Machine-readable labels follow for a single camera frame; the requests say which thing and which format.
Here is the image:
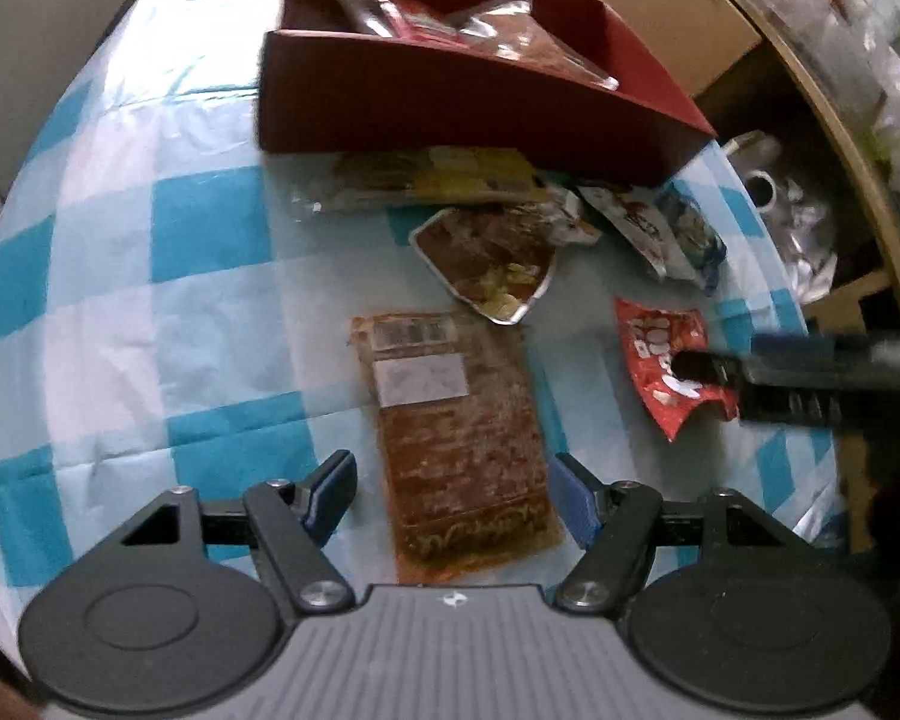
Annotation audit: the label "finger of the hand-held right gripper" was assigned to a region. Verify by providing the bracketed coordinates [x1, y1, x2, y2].
[671, 349, 841, 421]
[754, 335, 900, 387]

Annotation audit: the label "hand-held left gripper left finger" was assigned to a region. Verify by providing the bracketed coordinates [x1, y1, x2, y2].
[120, 450, 359, 612]

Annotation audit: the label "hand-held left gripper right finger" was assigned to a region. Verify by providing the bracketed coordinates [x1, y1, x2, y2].
[551, 452, 785, 614]

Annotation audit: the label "clear red spicy-strip packet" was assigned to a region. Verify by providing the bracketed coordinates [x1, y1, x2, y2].
[349, 311, 563, 584]

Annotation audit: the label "red white-print snack packet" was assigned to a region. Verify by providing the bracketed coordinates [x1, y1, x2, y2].
[615, 296, 740, 442]

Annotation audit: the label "white brown-picture snack packet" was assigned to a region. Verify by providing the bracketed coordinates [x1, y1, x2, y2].
[577, 184, 683, 282]

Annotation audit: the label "brown tray snack packet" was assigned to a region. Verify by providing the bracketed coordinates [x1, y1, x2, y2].
[410, 204, 560, 325]

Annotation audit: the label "yellow-brown snack packet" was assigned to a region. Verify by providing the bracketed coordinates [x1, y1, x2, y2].
[291, 146, 571, 222]

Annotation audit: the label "red cardboard box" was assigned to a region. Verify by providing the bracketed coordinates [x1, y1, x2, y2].
[259, 0, 719, 187]

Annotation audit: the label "wooden cabinet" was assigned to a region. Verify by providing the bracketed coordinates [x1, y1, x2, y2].
[675, 0, 900, 338]

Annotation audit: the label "blue checked tablecloth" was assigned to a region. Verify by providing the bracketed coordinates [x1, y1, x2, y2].
[0, 0, 845, 691]

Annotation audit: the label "clear plastic containers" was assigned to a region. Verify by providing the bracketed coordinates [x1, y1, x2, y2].
[720, 0, 900, 188]

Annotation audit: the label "large cardboard box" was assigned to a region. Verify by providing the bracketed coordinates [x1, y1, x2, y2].
[600, 0, 766, 98]

